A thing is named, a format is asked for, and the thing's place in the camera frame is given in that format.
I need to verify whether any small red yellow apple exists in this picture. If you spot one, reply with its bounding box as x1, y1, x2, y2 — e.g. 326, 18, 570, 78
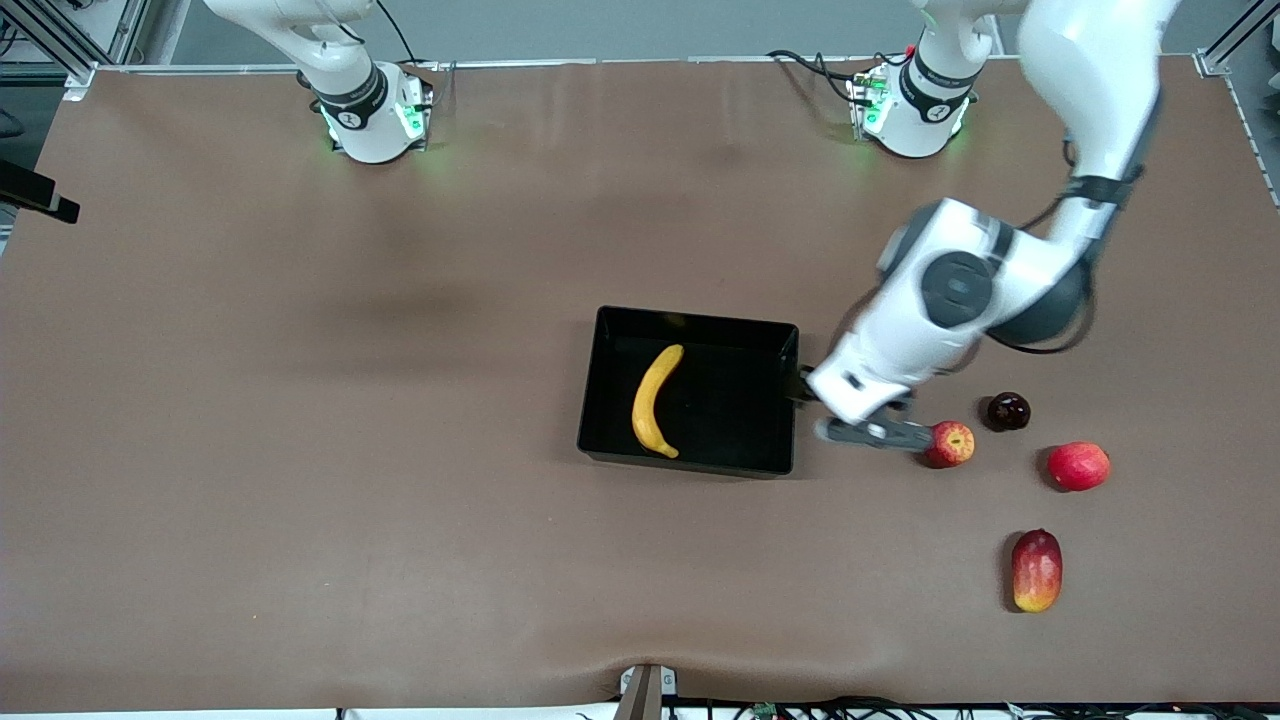
922, 421, 976, 470

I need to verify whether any black plastic tray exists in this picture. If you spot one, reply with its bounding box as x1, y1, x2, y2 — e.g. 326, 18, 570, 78
577, 305, 800, 480

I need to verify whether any yellow banana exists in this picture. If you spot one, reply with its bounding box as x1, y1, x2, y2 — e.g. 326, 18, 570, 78
631, 344, 687, 460

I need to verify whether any dark purple plum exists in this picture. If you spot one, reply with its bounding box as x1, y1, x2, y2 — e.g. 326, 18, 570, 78
987, 392, 1032, 433

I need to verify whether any red round apple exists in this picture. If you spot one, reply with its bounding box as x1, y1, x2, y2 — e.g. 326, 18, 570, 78
1047, 441, 1112, 493

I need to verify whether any red yellow mango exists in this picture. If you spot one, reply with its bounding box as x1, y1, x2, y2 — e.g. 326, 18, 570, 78
1010, 529, 1064, 614

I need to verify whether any brown table mat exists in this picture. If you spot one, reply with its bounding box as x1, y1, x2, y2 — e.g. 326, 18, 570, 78
0, 55, 1280, 713

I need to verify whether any aluminium frame with diagonal struts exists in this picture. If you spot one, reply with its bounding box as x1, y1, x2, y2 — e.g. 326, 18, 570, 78
0, 0, 151, 101

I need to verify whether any black left base cable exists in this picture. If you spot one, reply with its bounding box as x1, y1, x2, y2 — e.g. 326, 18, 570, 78
765, 48, 871, 106

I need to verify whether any black base cable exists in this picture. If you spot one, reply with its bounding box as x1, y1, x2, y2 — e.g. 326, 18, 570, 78
765, 48, 871, 106
375, 0, 456, 101

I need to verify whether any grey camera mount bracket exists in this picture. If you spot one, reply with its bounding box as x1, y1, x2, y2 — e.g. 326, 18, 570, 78
615, 663, 679, 720

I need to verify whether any silver table edge rail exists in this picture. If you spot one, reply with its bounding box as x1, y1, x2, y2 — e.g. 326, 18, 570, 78
60, 55, 1211, 76

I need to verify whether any black right base cable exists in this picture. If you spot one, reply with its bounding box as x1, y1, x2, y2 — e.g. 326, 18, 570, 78
375, 0, 456, 101

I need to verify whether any aluminium corner frame post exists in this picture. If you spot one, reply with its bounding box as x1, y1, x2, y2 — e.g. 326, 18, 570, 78
1197, 0, 1280, 76

